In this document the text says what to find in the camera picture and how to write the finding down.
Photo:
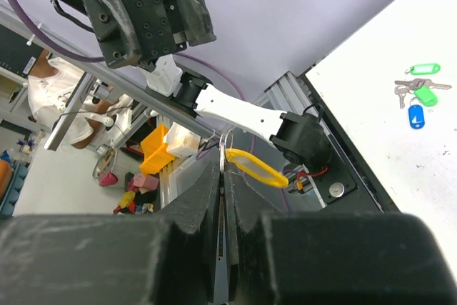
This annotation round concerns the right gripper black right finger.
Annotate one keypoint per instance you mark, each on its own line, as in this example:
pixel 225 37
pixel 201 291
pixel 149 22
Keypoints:
pixel 277 257

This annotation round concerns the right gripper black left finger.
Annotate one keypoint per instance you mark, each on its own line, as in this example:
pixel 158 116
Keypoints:
pixel 168 257

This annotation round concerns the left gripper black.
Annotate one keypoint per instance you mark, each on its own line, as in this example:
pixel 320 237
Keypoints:
pixel 151 28

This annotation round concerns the yellow key tag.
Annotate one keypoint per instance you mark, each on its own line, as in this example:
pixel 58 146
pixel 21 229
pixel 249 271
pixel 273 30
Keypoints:
pixel 256 168

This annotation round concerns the silver split keyring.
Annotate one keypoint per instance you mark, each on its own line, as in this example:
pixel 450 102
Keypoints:
pixel 222 149

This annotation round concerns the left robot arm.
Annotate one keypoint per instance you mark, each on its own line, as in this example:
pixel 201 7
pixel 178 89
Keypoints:
pixel 299 137

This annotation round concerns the person in white shirt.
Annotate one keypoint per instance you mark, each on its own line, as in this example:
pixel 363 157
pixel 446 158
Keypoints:
pixel 51 83

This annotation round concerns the yellow plastic bin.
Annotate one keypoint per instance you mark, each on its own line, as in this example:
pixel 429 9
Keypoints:
pixel 155 152

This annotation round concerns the solid blue key tag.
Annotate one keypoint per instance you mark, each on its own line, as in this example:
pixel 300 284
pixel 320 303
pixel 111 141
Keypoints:
pixel 416 116

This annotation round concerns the green key tag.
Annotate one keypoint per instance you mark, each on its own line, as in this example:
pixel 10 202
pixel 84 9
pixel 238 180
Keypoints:
pixel 423 69
pixel 426 96

